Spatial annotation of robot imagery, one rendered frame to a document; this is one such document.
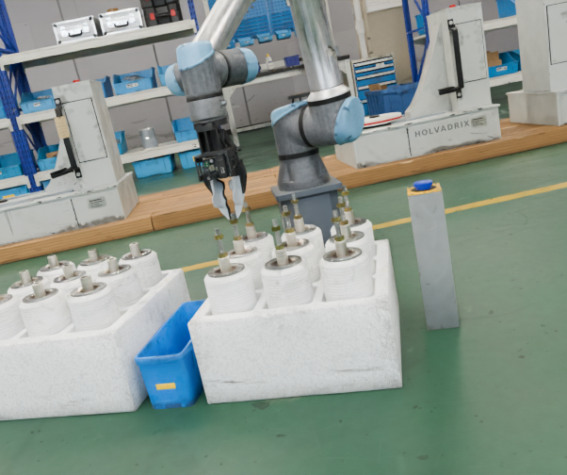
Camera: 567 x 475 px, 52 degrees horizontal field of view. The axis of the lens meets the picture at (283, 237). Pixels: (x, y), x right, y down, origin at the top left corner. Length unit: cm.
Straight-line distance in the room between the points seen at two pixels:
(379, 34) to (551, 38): 409
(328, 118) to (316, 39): 19
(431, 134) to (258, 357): 229
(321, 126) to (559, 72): 227
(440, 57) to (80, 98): 192
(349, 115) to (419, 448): 86
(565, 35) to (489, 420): 284
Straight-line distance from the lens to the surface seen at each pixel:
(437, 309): 134
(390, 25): 751
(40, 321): 134
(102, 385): 130
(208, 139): 119
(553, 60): 360
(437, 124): 326
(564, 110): 358
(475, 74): 340
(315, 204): 161
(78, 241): 314
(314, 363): 114
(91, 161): 319
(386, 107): 557
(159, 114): 944
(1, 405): 146
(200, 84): 119
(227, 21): 146
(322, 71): 152
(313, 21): 152
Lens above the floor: 58
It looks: 14 degrees down
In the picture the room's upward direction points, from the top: 12 degrees counter-clockwise
